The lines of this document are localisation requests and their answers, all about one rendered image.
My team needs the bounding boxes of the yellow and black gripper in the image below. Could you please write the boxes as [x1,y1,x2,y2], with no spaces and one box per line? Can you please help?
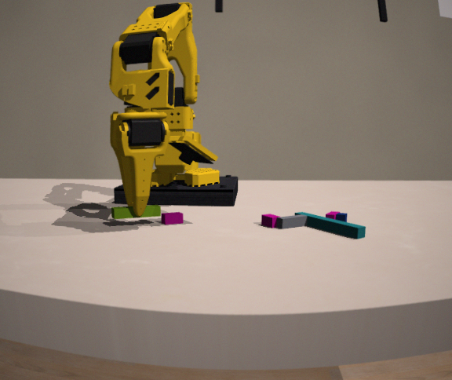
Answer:
[110,107,218,217]

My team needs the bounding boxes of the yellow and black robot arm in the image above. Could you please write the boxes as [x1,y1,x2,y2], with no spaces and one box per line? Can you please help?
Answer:
[109,2,220,187]

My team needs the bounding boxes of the turquoise rod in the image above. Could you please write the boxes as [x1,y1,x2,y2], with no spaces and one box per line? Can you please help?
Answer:
[294,212,366,239]

